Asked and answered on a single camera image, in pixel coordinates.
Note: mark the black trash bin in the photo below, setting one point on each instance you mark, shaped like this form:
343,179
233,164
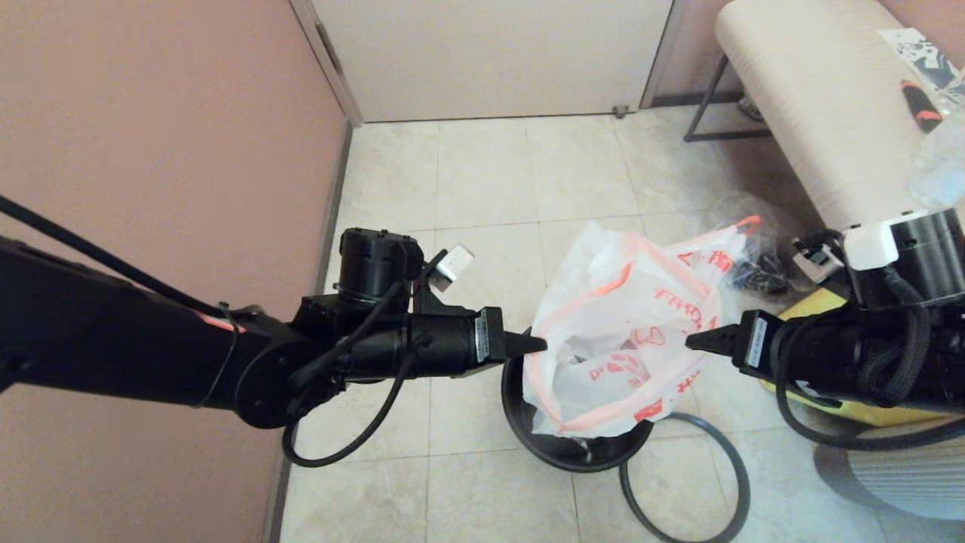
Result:
520,422

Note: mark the left wrist camera unit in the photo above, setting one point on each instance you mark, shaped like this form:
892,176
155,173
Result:
373,264

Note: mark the clear plastic bottle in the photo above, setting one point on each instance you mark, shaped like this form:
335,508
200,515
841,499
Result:
942,170

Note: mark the black orange tool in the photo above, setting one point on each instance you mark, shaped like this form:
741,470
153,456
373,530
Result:
922,105

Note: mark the white door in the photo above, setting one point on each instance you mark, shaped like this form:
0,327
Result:
490,60

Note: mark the black metal bench frame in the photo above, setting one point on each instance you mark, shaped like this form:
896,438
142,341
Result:
724,136

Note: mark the black white printed paper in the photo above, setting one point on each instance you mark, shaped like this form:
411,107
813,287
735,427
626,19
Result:
916,51

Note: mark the dark wall baseboard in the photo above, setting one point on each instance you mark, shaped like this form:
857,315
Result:
335,188
678,99

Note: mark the white plastic bag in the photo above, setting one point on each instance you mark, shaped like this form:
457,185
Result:
603,286

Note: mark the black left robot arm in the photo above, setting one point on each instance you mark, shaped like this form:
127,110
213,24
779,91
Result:
113,339

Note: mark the right wrist camera unit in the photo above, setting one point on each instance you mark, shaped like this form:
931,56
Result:
905,249

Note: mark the clear bag with dark items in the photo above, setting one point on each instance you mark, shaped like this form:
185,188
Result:
769,271

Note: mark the light wood-grain bench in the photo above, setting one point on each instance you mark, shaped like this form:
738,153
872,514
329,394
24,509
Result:
814,98

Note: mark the used trash bag red print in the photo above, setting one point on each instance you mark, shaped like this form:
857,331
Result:
716,253

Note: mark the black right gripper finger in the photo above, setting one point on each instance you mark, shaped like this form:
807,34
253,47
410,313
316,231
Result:
720,341

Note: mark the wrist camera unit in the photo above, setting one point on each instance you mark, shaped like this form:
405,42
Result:
373,264
905,249

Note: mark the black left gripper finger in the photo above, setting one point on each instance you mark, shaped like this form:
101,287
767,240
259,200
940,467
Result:
524,345

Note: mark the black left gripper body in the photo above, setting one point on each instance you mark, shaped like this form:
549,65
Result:
437,343

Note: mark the grey ribbed robot base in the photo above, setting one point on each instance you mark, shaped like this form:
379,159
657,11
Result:
905,483

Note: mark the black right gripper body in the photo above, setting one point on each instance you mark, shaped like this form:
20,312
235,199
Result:
807,354

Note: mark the grey patterned shoe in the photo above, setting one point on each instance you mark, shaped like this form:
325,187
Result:
749,108

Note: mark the yellow tote bag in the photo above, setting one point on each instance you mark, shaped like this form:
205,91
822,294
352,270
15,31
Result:
818,303

